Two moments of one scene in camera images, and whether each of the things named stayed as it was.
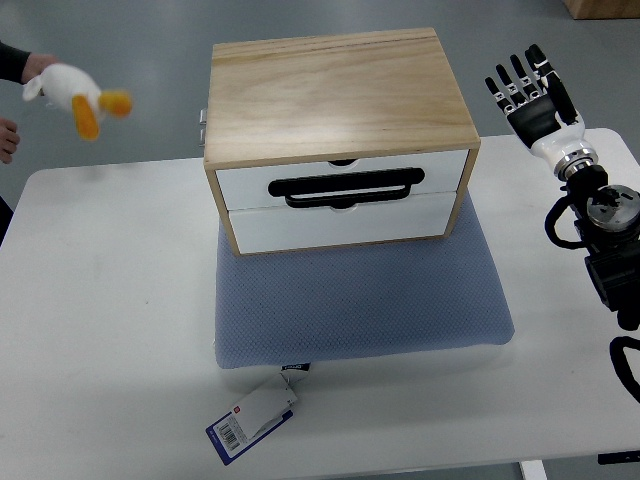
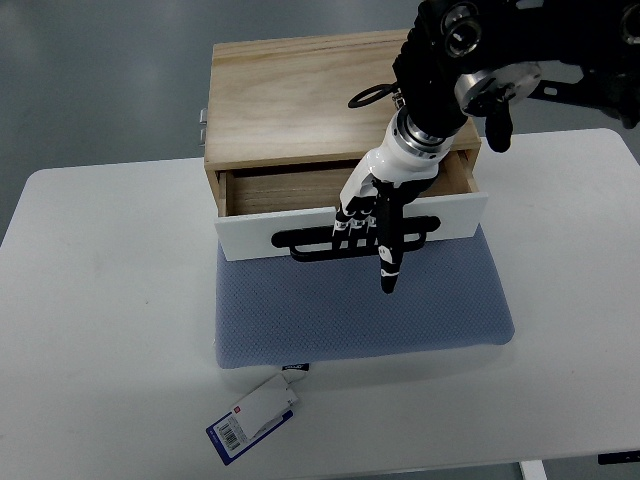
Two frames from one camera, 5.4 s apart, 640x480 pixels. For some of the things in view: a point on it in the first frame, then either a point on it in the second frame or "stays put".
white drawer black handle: [387, 182] -> [310, 233]
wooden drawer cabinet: [337, 140] stays put
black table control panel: [607, 458] stays put
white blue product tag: [252, 418] stays put
